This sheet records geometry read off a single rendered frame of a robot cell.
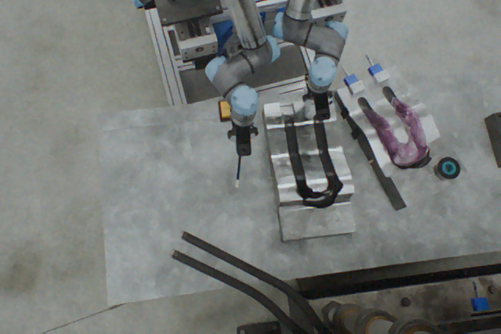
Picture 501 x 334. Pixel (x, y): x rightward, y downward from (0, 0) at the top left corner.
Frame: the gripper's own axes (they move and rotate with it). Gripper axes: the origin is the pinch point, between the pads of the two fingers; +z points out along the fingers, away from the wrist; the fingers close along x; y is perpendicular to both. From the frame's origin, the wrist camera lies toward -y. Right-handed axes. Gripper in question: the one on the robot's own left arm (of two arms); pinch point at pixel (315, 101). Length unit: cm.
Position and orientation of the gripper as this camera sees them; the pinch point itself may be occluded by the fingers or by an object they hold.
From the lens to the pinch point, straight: 170.8
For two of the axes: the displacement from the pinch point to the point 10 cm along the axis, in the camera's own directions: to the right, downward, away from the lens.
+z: 0.7, 1.0, 9.9
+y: -1.4, -9.9, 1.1
